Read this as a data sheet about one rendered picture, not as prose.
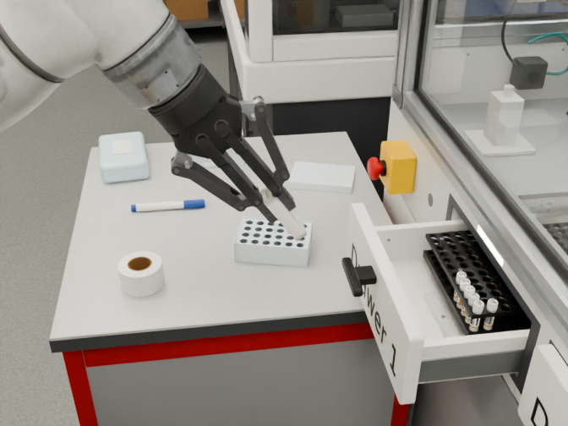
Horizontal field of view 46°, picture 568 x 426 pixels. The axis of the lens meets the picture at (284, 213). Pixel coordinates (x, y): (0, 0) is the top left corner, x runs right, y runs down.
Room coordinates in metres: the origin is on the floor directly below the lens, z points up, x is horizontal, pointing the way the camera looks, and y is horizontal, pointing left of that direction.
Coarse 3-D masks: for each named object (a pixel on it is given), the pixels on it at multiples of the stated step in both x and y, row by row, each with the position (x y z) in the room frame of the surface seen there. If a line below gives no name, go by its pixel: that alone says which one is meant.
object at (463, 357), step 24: (384, 240) 0.81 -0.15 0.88; (408, 240) 0.81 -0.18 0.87; (408, 264) 0.80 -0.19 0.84; (408, 288) 0.74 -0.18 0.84; (432, 288) 0.74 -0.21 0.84; (432, 336) 0.65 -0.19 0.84; (456, 336) 0.58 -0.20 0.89; (480, 336) 0.58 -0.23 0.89; (504, 336) 0.58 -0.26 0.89; (432, 360) 0.57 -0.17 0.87; (456, 360) 0.57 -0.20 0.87; (480, 360) 0.57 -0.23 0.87; (504, 360) 0.58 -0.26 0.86
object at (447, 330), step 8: (424, 296) 0.72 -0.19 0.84; (432, 296) 0.71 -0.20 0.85; (432, 304) 0.70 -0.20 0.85; (440, 304) 0.70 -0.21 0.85; (432, 312) 0.69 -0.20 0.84; (440, 312) 0.68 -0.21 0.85; (440, 320) 0.66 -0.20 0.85; (448, 320) 0.66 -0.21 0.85; (440, 328) 0.66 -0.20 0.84; (448, 328) 0.65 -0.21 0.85; (448, 336) 0.63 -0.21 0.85
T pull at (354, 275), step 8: (344, 264) 0.70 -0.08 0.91; (352, 264) 0.70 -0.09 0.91; (352, 272) 0.68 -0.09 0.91; (360, 272) 0.68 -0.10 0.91; (368, 272) 0.68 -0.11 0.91; (352, 280) 0.67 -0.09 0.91; (360, 280) 0.67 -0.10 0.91; (368, 280) 0.67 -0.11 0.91; (376, 280) 0.67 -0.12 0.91; (352, 288) 0.65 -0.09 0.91; (360, 288) 0.65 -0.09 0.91; (360, 296) 0.65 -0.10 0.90
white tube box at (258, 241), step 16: (240, 224) 0.97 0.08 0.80; (256, 224) 0.97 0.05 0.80; (272, 224) 0.98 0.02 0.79; (304, 224) 0.97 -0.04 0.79; (240, 240) 0.92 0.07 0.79; (256, 240) 0.92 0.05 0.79; (272, 240) 0.92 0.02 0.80; (288, 240) 0.92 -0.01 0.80; (304, 240) 0.92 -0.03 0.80; (240, 256) 0.91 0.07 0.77; (256, 256) 0.91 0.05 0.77; (272, 256) 0.90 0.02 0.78; (288, 256) 0.90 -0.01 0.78; (304, 256) 0.89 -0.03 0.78
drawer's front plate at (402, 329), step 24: (360, 216) 0.79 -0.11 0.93; (360, 240) 0.76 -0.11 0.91; (360, 264) 0.76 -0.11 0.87; (384, 264) 0.68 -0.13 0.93; (384, 288) 0.64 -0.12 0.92; (384, 312) 0.64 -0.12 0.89; (408, 312) 0.59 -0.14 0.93; (384, 336) 0.63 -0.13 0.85; (408, 336) 0.55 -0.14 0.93; (384, 360) 0.62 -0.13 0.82; (408, 360) 0.54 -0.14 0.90; (408, 384) 0.54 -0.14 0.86
